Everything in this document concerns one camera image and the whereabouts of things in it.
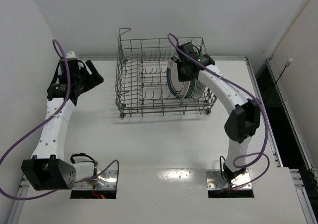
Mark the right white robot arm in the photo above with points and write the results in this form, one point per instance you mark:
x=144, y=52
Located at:
x=244, y=114

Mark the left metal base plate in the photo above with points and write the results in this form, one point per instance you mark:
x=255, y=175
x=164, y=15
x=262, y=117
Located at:
x=105, y=182

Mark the red-green rimmed plate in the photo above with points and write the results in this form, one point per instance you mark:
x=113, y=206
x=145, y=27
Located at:
x=174, y=85
x=187, y=90

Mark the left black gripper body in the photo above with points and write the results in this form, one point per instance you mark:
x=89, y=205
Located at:
x=86, y=77

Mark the metal base plate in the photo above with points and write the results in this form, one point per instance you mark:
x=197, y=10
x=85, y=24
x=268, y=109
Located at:
x=105, y=182
x=215, y=182

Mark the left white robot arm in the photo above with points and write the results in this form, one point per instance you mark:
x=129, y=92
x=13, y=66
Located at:
x=47, y=168

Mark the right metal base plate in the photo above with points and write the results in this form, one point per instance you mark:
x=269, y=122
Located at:
x=215, y=182

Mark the grey wire dish rack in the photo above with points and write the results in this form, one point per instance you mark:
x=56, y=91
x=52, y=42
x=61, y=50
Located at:
x=141, y=84

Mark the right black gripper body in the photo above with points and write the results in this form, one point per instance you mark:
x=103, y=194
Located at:
x=182, y=73

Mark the white plate with grey rings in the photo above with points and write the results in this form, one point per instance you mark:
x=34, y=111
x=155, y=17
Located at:
x=198, y=91

